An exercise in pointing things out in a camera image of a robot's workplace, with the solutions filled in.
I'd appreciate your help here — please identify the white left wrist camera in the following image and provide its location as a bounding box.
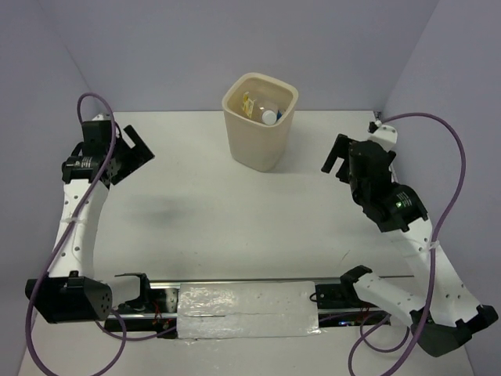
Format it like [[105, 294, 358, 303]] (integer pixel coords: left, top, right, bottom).
[[92, 114, 110, 121]]

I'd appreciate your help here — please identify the beige plastic bin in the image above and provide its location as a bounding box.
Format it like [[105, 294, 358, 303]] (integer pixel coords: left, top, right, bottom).
[[222, 72, 299, 172]]

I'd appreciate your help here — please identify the white foil cover sheet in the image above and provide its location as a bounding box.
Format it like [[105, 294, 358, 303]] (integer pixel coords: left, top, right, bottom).
[[177, 281, 321, 339]]

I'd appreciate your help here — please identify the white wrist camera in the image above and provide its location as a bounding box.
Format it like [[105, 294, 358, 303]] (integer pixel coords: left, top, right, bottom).
[[92, 114, 110, 121], [367, 120, 398, 151]]

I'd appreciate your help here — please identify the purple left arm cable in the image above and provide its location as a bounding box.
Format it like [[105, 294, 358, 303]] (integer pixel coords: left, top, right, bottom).
[[25, 92, 181, 375]]

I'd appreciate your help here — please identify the square clear juice bottle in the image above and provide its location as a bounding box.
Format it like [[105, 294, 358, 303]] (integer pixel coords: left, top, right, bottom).
[[242, 92, 279, 125]]

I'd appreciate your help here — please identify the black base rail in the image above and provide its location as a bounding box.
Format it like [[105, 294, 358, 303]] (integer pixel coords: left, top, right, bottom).
[[117, 274, 386, 342]]

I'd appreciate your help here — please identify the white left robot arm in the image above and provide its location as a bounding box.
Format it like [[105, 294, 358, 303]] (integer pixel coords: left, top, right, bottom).
[[25, 120, 154, 324]]

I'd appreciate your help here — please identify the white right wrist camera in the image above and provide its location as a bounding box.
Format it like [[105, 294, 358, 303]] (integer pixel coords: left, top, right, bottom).
[[367, 120, 398, 151]]

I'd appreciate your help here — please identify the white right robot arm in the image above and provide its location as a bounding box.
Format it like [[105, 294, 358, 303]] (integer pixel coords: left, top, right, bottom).
[[322, 134, 499, 357]]

